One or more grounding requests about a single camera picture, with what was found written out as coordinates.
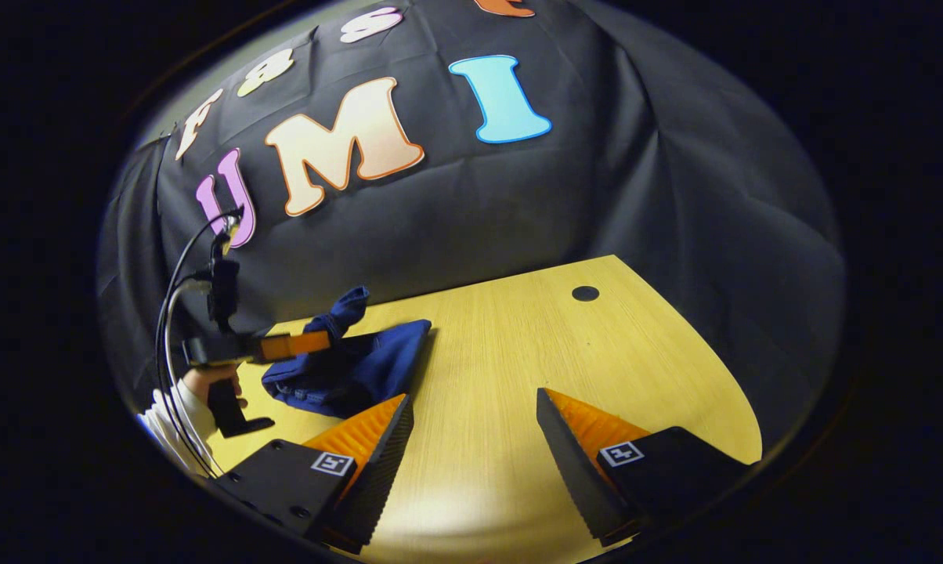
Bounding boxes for blue denim jeans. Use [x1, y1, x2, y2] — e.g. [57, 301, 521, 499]
[262, 285, 433, 420]

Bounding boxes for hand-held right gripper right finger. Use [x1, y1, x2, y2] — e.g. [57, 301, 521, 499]
[536, 387, 756, 548]

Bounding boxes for black backdrop cloth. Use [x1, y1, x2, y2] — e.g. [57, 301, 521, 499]
[97, 0, 847, 471]

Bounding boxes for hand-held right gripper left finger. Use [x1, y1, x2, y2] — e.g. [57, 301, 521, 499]
[213, 393, 416, 554]

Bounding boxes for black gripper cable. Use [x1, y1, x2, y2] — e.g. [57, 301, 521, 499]
[154, 207, 244, 479]
[164, 273, 226, 477]

